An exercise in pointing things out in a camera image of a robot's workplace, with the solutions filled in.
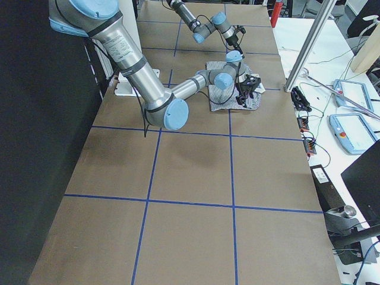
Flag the metal reacher grabber tool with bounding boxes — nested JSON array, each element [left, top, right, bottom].
[[300, 67, 380, 119]]

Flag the black monitor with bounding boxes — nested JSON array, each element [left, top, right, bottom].
[[341, 141, 380, 226]]

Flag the black camera mount with knob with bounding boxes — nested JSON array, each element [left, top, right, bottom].
[[324, 205, 379, 249]]

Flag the black box with label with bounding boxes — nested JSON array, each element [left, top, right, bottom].
[[310, 164, 345, 212]]

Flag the black handheld tool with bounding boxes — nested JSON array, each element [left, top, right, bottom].
[[290, 86, 312, 112]]

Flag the near blue teach pendant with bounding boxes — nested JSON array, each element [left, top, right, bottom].
[[328, 113, 378, 155]]

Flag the blue white striped polo shirt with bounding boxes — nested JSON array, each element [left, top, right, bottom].
[[207, 64, 265, 112]]

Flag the blue teach pendant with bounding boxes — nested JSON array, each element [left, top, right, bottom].
[[333, 80, 373, 112], [328, 113, 378, 155]]

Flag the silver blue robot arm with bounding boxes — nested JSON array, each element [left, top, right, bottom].
[[166, 1, 246, 58], [49, 0, 261, 130]]

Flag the far blue teach pendant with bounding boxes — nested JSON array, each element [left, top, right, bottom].
[[333, 80, 373, 112]]

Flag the red cylinder tube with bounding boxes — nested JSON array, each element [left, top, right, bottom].
[[270, 0, 283, 28]]

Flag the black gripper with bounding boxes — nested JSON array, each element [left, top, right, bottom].
[[236, 74, 261, 107], [227, 26, 246, 59]]

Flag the orange black connector strip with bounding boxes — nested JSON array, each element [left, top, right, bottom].
[[297, 116, 316, 157]]

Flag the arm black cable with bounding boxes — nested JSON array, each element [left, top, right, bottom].
[[88, 38, 214, 138]]

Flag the aluminium frame post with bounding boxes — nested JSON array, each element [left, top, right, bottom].
[[284, 0, 336, 92]]

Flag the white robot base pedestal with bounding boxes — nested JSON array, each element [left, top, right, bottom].
[[113, 68, 160, 97]]

